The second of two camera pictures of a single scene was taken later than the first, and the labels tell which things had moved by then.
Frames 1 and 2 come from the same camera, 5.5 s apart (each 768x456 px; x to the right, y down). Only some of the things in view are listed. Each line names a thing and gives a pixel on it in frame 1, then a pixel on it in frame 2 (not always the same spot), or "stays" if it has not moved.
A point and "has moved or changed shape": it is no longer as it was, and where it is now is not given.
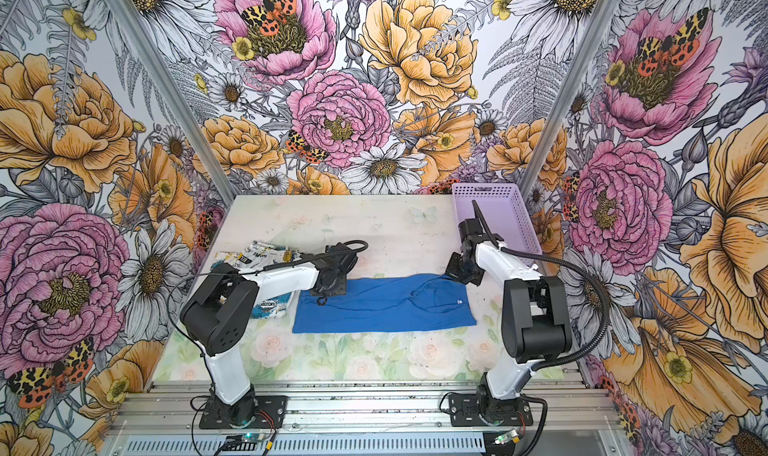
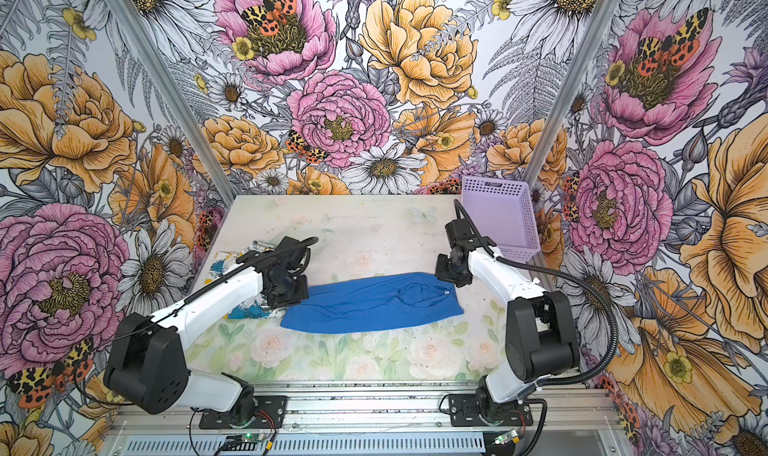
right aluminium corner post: (563, 111) stays
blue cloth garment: (386, 301) has moved or changed shape
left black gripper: (339, 290) → (303, 293)
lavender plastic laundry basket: (504, 209) stays
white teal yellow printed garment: (254, 257) stays
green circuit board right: (509, 436) stays
